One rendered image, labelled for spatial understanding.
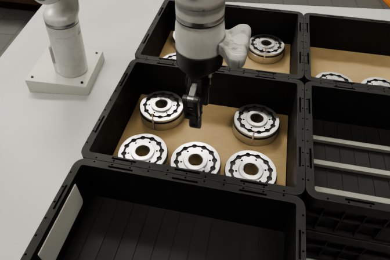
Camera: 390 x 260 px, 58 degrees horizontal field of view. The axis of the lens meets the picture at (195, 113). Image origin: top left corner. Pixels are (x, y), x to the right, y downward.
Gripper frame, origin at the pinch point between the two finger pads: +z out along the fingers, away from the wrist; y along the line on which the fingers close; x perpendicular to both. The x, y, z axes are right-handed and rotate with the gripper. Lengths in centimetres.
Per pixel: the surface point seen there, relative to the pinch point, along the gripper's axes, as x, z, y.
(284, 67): 16.1, 15.2, -35.7
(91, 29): -55, 28, -60
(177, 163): -3.3, 11.9, 4.6
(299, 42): 18.3, 5.1, -33.6
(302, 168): 19.7, 4.7, 5.5
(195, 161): -0.2, 13.7, 1.9
